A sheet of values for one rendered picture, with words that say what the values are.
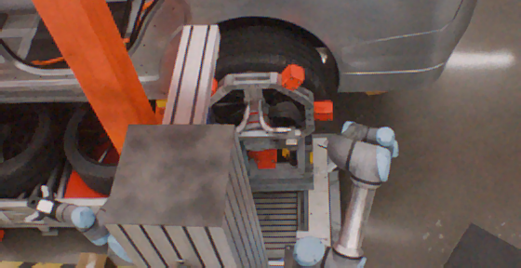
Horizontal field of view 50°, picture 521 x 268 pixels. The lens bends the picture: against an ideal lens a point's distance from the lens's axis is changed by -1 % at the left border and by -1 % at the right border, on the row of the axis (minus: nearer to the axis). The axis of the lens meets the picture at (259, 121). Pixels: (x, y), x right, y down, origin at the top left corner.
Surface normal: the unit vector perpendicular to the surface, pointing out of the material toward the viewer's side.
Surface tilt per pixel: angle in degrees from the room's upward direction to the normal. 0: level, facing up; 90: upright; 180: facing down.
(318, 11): 90
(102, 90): 90
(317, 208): 0
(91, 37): 90
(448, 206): 0
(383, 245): 0
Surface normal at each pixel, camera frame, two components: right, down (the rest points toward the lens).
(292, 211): -0.11, -0.58
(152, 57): -0.04, 0.81
